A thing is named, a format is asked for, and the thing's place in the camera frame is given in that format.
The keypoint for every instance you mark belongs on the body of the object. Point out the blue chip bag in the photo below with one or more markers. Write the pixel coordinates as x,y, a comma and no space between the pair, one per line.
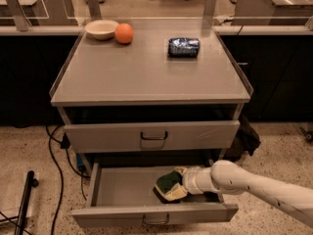
183,47

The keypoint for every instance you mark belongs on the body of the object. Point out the grey drawer cabinet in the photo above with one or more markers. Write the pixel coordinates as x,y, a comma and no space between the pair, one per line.
106,82

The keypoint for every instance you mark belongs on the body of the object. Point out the orange fruit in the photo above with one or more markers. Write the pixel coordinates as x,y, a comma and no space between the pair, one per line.
124,33

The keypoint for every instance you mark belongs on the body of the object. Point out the upper grey drawer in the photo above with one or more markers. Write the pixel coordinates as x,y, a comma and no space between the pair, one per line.
151,136

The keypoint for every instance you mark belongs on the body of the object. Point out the grey post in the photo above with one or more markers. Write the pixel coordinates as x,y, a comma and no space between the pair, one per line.
209,10
19,18
94,9

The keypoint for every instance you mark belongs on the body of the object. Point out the white bowl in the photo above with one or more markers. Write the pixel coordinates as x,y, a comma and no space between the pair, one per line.
102,29

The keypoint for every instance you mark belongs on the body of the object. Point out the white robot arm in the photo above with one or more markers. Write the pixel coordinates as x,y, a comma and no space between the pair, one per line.
228,178

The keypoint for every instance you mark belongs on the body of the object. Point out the green and yellow sponge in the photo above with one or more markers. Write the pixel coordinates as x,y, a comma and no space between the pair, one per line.
165,182

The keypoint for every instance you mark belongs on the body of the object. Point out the grey post left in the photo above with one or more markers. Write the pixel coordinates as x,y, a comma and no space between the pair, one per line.
19,18

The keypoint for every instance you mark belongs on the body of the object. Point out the open middle grey drawer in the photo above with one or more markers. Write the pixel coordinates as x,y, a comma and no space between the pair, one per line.
122,195

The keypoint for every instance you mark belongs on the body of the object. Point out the grey post right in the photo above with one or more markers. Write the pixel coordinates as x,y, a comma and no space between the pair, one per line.
209,10

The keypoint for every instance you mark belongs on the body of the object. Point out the black pole stand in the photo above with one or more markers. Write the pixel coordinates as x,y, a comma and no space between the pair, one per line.
30,182

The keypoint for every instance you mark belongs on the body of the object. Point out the dark cloth on floor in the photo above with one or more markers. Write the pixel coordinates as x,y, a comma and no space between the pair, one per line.
246,141

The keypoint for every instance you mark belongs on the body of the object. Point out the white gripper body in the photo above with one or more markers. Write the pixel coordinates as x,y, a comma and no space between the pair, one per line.
190,181

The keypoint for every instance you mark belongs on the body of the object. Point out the grey post middle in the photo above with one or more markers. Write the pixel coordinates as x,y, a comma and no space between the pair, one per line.
94,9

